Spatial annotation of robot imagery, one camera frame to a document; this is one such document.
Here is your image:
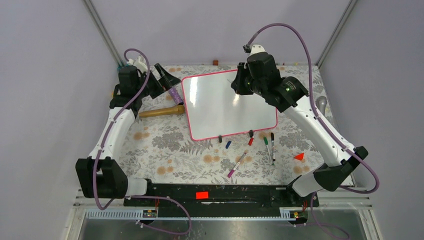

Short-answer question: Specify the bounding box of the blue marker cap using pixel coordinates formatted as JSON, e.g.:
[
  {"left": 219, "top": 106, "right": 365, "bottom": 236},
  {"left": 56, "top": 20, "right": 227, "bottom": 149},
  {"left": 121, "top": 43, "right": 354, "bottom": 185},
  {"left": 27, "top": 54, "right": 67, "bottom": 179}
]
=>
[{"left": 225, "top": 140, "right": 232, "bottom": 149}]

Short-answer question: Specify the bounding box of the red capped marker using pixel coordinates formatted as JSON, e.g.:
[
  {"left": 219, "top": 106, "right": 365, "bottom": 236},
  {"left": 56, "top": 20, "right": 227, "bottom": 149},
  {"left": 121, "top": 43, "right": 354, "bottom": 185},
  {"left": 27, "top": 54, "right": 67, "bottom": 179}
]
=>
[{"left": 248, "top": 137, "right": 255, "bottom": 146}]

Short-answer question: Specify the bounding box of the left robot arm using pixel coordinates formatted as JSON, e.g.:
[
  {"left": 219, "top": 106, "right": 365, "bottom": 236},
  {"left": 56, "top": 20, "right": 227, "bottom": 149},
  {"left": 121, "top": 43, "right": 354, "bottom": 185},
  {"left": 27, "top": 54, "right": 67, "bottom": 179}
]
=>
[{"left": 75, "top": 63, "right": 181, "bottom": 206}]

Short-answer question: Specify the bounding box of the floral patterned mat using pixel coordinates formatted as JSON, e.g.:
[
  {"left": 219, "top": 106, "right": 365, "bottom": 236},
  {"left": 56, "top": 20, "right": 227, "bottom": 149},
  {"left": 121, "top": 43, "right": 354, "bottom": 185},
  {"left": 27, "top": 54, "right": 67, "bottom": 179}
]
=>
[{"left": 110, "top": 64, "right": 352, "bottom": 186}]

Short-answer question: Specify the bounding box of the black capped marker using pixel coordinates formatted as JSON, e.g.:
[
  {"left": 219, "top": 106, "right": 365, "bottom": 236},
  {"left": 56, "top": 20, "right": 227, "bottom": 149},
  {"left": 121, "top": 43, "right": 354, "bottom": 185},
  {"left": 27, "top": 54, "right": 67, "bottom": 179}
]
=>
[{"left": 270, "top": 132, "right": 276, "bottom": 165}]

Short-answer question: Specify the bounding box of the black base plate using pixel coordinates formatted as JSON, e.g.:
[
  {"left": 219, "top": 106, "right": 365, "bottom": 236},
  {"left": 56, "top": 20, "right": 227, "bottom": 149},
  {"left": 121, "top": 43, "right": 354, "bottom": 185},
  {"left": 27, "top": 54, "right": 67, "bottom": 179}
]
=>
[{"left": 124, "top": 183, "right": 320, "bottom": 218}]

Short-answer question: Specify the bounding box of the white cable duct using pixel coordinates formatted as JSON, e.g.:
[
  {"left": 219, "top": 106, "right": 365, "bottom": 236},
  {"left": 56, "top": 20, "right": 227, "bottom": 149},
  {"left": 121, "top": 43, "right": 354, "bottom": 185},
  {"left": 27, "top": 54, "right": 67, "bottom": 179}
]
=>
[{"left": 84, "top": 208, "right": 299, "bottom": 222}]

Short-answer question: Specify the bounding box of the purple cable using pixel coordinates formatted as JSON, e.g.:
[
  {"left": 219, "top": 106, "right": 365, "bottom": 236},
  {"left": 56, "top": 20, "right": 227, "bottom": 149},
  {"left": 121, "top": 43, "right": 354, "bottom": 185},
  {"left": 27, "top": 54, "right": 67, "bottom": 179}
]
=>
[
  {"left": 92, "top": 48, "right": 193, "bottom": 237},
  {"left": 242, "top": 22, "right": 381, "bottom": 240}
]

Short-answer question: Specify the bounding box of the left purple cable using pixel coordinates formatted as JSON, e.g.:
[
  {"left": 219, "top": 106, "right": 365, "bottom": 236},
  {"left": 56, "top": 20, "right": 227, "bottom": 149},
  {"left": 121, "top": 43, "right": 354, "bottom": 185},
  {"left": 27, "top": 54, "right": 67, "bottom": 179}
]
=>
[{"left": 92, "top": 48, "right": 193, "bottom": 237}]

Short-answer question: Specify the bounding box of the green capped marker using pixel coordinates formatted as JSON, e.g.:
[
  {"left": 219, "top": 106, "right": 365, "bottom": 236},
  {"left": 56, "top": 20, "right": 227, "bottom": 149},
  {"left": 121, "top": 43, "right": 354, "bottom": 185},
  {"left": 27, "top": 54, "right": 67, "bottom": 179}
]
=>
[{"left": 263, "top": 136, "right": 275, "bottom": 166}]

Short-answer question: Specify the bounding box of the pink framed whiteboard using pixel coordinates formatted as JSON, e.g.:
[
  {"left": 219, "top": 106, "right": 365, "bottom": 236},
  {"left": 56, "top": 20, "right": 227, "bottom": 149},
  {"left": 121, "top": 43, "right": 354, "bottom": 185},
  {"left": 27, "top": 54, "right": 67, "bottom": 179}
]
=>
[{"left": 181, "top": 69, "right": 278, "bottom": 141}]

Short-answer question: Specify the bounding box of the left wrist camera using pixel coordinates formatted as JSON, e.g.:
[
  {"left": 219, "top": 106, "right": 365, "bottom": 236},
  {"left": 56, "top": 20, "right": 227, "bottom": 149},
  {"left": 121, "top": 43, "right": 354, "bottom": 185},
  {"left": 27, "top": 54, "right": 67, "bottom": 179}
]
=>
[{"left": 127, "top": 55, "right": 148, "bottom": 73}]

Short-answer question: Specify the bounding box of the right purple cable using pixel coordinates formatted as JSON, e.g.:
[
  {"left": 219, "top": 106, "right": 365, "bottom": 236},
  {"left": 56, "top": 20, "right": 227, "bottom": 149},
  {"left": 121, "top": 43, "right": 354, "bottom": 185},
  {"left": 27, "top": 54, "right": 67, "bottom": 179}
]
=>
[{"left": 242, "top": 22, "right": 381, "bottom": 240}]

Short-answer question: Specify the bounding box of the gold microphone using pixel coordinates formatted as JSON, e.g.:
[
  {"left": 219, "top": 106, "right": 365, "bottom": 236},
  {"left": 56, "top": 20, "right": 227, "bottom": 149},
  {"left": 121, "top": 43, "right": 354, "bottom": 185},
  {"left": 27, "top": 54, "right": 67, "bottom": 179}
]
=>
[{"left": 138, "top": 105, "right": 185, "bottom": 118}]

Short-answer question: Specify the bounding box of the red cone piece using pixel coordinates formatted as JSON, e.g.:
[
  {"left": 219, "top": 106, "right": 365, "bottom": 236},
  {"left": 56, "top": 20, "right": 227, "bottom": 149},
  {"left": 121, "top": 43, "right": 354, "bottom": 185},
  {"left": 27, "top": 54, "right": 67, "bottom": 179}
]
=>
[{"left": 293, "top": 152, "right": 305, "bottom": 161}]

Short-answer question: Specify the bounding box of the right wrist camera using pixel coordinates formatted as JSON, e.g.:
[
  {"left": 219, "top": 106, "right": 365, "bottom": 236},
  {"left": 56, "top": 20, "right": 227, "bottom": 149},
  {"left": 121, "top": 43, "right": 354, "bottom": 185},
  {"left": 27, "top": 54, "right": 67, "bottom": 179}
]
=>
[{"left": 243, "top": 44, "right": 266, "bottom": 56}]

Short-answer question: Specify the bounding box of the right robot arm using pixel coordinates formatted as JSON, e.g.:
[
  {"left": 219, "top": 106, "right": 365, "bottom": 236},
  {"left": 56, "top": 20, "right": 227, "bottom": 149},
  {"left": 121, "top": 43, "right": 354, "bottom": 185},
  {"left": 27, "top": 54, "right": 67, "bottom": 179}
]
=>
[{"left": 231, "top": 52, "right": 368, "bottom": 206}]

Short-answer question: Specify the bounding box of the red tape label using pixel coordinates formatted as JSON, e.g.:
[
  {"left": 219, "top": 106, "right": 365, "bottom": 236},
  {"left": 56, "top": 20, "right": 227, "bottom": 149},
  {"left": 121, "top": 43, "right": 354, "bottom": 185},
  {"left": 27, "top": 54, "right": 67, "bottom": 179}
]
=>
[{"left": 195, "top": 191, "right": 209, "bottom": 200}]

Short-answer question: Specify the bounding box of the magenta capped marker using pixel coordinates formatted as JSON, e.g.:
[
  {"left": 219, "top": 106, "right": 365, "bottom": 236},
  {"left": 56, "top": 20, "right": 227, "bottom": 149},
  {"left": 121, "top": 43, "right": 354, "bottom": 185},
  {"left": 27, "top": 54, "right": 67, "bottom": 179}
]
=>
[{"left": 227, "top": 151, "right": 247, "bottom": 178}]

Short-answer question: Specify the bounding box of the silver grey microphone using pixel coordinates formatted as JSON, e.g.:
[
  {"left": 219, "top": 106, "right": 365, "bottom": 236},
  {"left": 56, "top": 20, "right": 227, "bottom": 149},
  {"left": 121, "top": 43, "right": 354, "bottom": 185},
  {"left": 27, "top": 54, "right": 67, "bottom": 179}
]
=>
[{"left": 315, "top": 96, "right": 328, "bottom": 116}]

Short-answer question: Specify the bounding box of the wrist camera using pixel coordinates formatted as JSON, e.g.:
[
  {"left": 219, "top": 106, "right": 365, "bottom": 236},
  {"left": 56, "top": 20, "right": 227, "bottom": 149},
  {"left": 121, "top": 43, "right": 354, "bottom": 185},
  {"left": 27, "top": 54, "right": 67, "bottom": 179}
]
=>
[
  {"left": 243, "top": 44, "right": 266, "bottom": 56},
  {"left": 127, "top": 55, "right": 148, "bottom": 73}
]

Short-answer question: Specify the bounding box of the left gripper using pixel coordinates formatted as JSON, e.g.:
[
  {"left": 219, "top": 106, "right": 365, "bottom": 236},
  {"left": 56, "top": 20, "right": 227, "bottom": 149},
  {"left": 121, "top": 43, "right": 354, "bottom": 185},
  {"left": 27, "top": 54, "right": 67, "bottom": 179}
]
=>
[{"left": 135, "top": 63, "right": 181, "bottom": 99}]

